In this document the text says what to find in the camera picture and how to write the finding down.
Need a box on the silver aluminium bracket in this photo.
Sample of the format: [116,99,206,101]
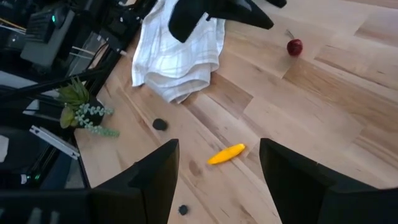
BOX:
[29,125,81,161]

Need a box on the black toy blackberry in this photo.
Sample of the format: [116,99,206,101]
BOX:
[152,118,169,131]

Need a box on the grey side desk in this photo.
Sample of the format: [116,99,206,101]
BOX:
[20,9,77,68]

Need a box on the small yellow toy chili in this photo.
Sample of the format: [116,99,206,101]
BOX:
[207,142,246,166]

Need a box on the white plaid dish towel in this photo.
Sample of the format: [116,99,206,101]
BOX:
[131,0,226,105]

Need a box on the black lit computer mouse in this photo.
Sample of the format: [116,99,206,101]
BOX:
[46,4,71,30]

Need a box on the black computer keyboard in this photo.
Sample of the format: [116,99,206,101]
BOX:
[24,12,53,43]

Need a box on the dark red toy cherry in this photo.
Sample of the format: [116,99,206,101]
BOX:
[285,29,304,57]

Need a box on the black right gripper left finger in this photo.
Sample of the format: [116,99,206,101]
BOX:
[0,139,181,224]

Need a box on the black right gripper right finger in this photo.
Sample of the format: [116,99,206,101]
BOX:
[259,138,398,224]

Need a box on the small potted succulent plant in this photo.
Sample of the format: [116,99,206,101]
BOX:
[57,77,121,138]

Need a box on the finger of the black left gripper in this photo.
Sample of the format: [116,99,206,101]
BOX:
[211,0,275,30]
[168,0,224,44]

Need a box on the black slanted support beam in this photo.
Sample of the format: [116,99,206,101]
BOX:
[0,70,105,102]

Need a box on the black aluminium table frame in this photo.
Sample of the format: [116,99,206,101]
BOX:
[0,46,125,190]

